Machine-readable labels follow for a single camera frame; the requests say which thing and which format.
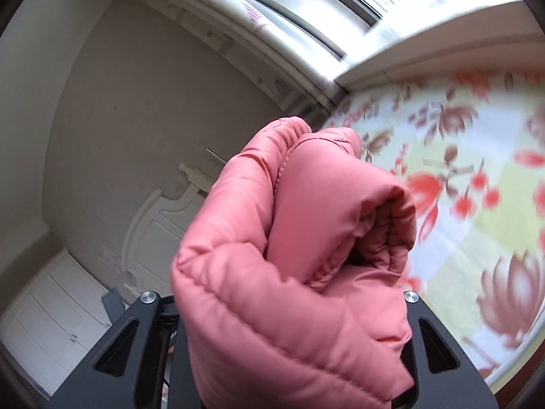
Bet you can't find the pink puffer jacket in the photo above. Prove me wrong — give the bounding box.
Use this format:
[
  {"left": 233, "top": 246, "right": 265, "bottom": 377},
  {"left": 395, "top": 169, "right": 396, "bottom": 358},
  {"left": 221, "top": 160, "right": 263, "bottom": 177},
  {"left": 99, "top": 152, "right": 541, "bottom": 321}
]
[{"left": 171, "top": 117, "right": 417, "bottom": 408}]

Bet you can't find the white nightstand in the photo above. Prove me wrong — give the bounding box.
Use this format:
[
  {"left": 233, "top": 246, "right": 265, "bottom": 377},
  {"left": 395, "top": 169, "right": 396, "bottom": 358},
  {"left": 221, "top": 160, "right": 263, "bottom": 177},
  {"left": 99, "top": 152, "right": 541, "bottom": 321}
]
[{"left": 1, "top": 249, "right": 111, "bottom": 396}]

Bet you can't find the white bed headboard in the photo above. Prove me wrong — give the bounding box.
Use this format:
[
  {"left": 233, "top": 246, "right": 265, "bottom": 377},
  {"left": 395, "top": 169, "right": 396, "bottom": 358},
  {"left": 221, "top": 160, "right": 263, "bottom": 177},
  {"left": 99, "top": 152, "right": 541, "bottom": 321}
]
[{"left": 122, "top": 164, "right": 213, "bottom": 297}]

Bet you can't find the floral bed sheet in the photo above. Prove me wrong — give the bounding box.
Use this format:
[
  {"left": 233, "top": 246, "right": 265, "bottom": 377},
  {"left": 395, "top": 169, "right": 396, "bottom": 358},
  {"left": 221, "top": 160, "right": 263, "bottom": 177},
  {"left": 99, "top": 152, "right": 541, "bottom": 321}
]
[{"left": 328, "top": 70, "right": 544, "bottom": 392}]

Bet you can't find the white window sill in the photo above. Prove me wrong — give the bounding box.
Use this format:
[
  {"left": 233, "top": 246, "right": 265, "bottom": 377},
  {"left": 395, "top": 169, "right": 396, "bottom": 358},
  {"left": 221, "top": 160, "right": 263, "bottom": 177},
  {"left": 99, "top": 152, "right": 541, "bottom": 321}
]
[{"left": 335, "top": 1, "right": 544, "bottom": 91}]

